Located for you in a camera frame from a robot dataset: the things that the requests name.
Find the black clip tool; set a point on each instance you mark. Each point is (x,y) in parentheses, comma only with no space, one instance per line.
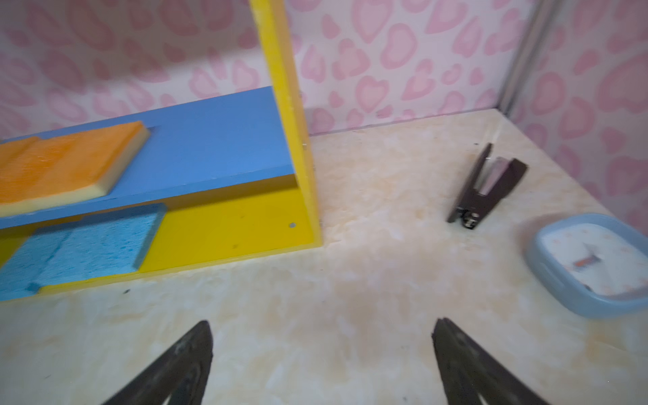
(487,184)

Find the orange sponge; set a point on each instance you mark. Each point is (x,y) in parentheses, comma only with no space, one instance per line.
(70,169)
(15,152)

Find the right aluminium frame post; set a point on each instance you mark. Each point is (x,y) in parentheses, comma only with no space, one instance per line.
(532,42)

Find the small blue white clock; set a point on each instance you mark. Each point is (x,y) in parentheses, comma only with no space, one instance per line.
(594,265)

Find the yellow shelf with coloured boards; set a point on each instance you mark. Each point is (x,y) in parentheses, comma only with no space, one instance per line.
(215,83)

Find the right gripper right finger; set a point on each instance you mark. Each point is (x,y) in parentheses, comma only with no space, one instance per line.
(470,375)

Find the blue sponge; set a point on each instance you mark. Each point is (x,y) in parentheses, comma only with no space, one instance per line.
(20,272)
(101,245)

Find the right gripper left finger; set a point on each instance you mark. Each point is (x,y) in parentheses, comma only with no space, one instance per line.
(178,376)

